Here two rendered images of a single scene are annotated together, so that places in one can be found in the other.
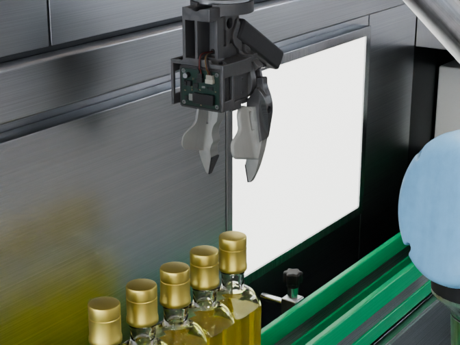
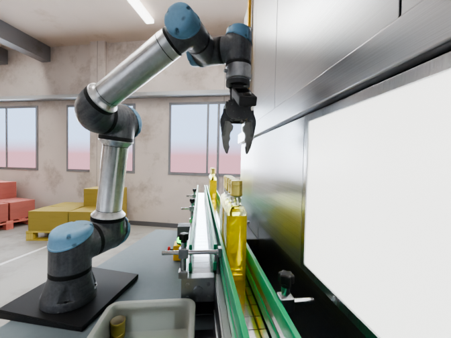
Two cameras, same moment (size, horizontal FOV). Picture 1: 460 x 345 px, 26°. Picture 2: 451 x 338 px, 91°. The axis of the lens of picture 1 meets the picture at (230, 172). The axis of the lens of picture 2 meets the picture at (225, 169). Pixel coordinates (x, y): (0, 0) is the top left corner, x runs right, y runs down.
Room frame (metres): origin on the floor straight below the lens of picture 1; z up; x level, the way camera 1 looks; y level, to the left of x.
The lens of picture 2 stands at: (1.59, -0.45, 1.21)
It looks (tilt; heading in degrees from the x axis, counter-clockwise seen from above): 2 degrees down; 139
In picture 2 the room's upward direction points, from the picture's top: 1 degrees clockwise
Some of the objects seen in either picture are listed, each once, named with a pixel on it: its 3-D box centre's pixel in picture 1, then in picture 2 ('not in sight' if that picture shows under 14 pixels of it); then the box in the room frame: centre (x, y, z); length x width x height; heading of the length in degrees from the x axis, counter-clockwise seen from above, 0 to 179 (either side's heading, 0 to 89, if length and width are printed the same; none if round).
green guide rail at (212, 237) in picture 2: not in sight; (207, 203); (0.36, 0.47, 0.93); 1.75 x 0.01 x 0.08; 145
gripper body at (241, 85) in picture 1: (218, 54); (236, 102); (1.11, 0.01, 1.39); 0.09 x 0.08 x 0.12; 146
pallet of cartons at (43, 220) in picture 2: not in sight; (82, 210); (-2.69, 0.19, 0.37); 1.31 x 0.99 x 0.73; 40
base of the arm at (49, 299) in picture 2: not in sight; (70, 282); (0.75, -0.36, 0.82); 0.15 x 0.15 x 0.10
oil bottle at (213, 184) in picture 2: not in sight; (213, 185); (0.13, 0.69, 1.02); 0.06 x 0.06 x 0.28; 55
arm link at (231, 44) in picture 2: not in sight; (237, 47); (1.11, 0.01, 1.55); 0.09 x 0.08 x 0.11; 31
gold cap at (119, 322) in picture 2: not in sight; (117, 328); (1.01, -0.29, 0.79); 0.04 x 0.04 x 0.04
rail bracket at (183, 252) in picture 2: not in sight; (192, 255); (1.06, -0.11, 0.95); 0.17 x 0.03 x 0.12; 55
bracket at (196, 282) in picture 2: not in sight; (197, 288); (1.07, -0.09, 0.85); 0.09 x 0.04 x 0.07; 55
